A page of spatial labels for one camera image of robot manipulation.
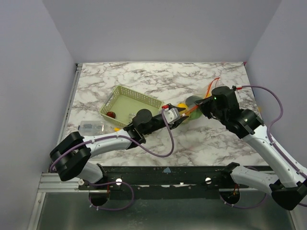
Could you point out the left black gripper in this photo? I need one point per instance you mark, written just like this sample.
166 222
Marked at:
177 122

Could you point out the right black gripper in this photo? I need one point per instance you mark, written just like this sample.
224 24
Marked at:
204 105

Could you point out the dark green avocado toy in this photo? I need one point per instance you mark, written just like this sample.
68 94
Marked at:
190 101

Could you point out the clear zip top bag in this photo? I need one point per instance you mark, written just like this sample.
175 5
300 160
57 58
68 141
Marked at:
203 92

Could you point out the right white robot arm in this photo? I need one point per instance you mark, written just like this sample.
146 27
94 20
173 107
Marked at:
288 185

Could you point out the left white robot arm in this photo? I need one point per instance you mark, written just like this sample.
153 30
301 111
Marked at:
70 158

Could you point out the pale green perforated basket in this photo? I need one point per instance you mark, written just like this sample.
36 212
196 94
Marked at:
124 101

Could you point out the dark red round fruit toy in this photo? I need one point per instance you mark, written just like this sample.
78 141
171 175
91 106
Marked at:
111 114

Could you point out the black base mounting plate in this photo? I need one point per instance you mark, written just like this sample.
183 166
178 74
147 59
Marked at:
173 182

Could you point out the clear plastic compartment box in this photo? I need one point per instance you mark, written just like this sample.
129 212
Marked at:
91 128

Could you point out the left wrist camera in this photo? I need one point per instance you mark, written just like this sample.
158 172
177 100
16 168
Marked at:
166 108

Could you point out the aluminium frame rail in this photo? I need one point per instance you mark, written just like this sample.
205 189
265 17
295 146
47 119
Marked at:
51 183

